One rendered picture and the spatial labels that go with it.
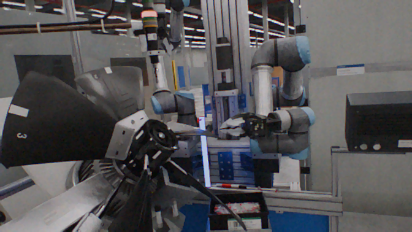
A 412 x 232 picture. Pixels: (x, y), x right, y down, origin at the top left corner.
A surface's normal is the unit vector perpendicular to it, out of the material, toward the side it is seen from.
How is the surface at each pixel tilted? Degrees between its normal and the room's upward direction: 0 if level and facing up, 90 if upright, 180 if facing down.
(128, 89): 41
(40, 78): 69
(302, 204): 90
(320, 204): 90
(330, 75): 90
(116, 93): 45
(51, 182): 50
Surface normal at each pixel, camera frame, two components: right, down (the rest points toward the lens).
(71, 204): 0.65, -0.65
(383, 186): -0.35, 0.18
